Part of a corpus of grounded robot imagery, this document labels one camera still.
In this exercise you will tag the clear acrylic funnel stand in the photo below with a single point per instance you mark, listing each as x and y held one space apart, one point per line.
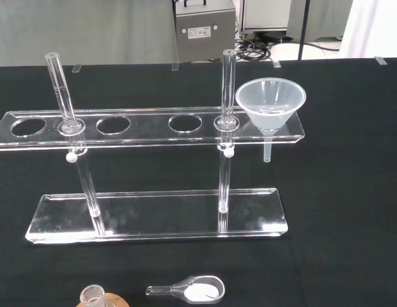
153 220

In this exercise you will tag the black pole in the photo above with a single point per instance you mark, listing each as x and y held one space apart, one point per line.
303 32

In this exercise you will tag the grey metal box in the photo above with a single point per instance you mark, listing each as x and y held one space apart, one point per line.
204 44

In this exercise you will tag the white curtain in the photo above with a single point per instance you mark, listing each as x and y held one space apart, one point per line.
374 28

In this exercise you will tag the clear cloth clip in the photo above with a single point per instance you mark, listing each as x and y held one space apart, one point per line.
175 66
277 64
76 69
380 60

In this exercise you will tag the black cloth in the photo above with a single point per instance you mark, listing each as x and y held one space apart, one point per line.
345 192

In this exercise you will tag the glass round-bottom flask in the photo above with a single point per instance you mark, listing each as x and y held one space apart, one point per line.
92 297

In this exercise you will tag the glass weighing funnel with powder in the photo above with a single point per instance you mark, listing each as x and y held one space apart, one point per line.
201 291

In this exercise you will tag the white cabinet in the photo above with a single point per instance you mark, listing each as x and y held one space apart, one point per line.
265 16

